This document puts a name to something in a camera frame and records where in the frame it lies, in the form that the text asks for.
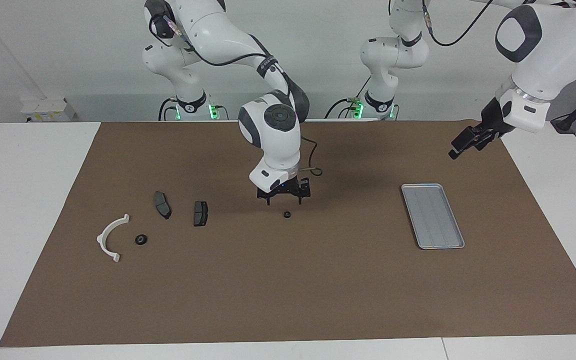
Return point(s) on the brown table mat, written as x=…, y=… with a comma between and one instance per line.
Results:
x=288, y=280

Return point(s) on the large black bearing gear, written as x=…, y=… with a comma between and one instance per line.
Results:
x=141, y=239

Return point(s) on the dark grey curved brake pad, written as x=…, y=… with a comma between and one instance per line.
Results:
x=161, y=202

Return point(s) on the silver metal tray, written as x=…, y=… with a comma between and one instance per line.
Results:
x=435, y=215

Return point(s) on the dark grey rectangular brake pad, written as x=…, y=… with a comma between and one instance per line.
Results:
x=200, y=213

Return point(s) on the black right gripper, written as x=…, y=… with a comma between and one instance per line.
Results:
x=288, y=189

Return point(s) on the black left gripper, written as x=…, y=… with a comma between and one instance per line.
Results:
x=490, y=125

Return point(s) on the white power box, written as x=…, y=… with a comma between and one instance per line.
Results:
x=48, y=107

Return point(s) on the white semicircular bracket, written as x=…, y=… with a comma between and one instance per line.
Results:
x=102, y=239

